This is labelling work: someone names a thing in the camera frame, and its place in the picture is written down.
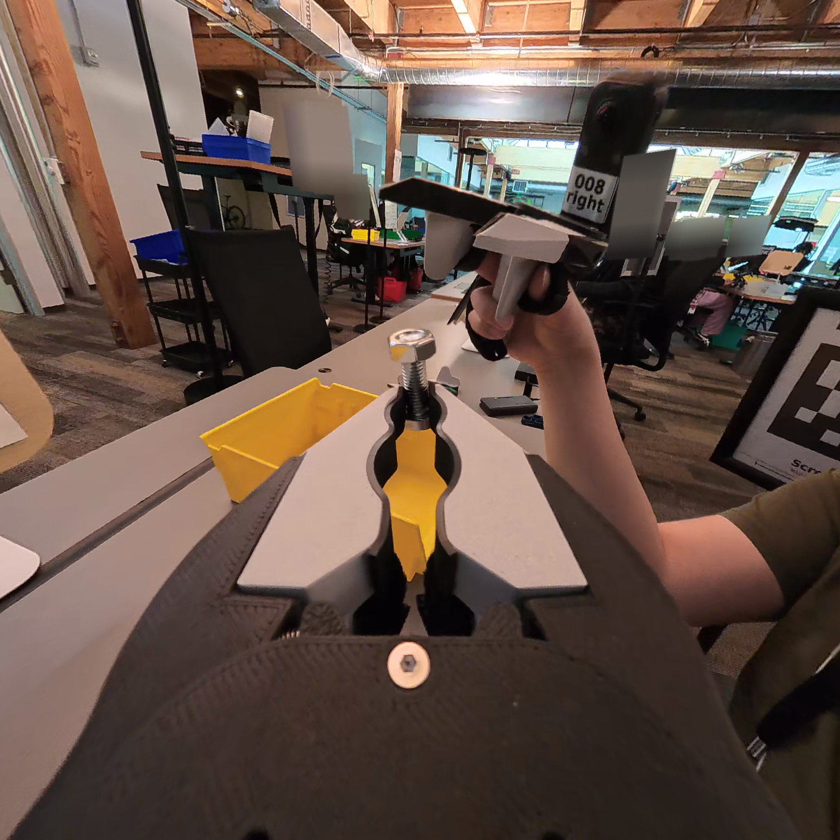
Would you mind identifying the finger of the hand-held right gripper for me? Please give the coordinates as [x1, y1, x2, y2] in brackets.
[423, 213, 475, 282]
[471, 217, 571, 265]

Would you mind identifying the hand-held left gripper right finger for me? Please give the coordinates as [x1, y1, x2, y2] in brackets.
[416, 384, 588, 636]

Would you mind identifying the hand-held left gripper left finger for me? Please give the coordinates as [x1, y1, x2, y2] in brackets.
[238, 386, 411, 636]

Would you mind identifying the yellow plastic bin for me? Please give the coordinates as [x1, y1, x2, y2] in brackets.
[200, 377, 439, 583]

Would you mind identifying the steel hex bolt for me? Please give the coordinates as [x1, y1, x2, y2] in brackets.
[387, 328, 432, 424]

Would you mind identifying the person's right forearm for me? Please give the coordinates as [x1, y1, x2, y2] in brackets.
[521, 354, 788, 627]

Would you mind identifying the black office chair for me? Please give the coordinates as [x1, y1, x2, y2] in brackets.
[577, 252, 726, 422]

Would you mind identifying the black upright panel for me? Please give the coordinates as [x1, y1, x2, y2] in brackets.
[185, 225, 332, 378]

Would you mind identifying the wooden top work desk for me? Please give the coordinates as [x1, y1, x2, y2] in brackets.
[141, 150, 336, 299]

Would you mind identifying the blue storage bin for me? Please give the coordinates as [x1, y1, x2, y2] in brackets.
[130, 230, 186, 263]
[201, 133, 272, 165]

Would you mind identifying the black pole lamp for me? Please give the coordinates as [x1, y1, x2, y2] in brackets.
[126, 0, 245, 406]

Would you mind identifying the instruction sheet on stand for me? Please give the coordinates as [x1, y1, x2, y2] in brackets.
[0, 328, 55, 473]

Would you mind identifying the framed marker sign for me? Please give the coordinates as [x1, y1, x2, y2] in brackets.
[710, 285, 840, 490]

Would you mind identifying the silver ribbed air duct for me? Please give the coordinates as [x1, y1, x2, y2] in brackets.
[367, 52, 840, 89]
[252, 0, 408, 86]

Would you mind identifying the wooden post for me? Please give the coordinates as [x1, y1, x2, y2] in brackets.
[7, 0, 158, 349]
[384, 82, 406, 185]

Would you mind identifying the black wire rack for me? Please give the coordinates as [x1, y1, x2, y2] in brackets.
[131, 230, 234, 375]

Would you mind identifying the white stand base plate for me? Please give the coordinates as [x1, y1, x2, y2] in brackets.
[0, 535, 42, 599]

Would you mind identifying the aluminium rail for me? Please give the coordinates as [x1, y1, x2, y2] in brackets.
[0, 20, 93, 316]

